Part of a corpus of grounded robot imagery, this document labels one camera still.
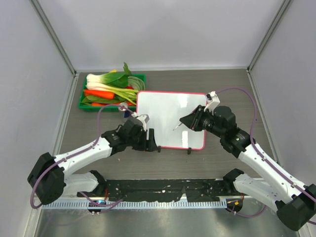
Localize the orange carrot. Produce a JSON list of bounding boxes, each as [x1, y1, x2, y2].
[[83, 89, 115, 100]]

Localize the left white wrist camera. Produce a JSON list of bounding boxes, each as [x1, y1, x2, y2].
[[135, 115, 150, 131]]

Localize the red bull drink can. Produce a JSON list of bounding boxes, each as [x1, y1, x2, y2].
[[118, 102, 130, 119]]

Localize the aluminium frame rail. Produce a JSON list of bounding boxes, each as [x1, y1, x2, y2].
[[247, 0, 293, 73], [29, 0, 79, 155]]

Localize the aluminium frame rail right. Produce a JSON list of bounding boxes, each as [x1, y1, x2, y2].
[[247, 0, 293, 73]]

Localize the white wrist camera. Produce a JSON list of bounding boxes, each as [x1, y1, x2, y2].
[[204, 91, 220, 112], [135, 115, 150, 131]]

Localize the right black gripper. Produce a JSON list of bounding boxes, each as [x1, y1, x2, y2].
[[180, 105, 225, 138]]

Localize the green plastic tray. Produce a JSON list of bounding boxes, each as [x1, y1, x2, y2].
[[78, 74, 146, 112]]

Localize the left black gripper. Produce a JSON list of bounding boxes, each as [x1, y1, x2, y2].
[[127, 127, 158, 152]]

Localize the bok choy white green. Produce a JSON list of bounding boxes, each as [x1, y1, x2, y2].
[[86, 62, 132, 89]]

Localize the aluminium frame rail left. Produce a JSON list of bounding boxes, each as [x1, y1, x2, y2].
[[29, 0, 79, 155]]

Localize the green onion stalks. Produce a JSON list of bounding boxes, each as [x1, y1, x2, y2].
[[110, 76, 146, 105]]

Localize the pink framed whiteboard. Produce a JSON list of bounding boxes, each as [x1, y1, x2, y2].
[[136, 91, 207, 150]]

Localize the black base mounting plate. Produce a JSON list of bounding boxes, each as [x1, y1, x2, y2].
[[77, 178, 252, 202]]

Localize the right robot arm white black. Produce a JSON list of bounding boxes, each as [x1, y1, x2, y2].
[[179, 106, 316, 231]]

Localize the white slotted cable duct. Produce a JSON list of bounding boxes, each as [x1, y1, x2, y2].
[[42, 198, 227, 210]]

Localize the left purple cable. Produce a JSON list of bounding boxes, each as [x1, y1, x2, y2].
[[29, 104, 139, 213]]

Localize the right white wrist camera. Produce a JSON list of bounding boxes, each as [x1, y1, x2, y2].
[[204, 91, 220, 112]]

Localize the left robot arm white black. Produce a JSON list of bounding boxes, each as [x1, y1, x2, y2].
[[27, 117, 158, 205]]

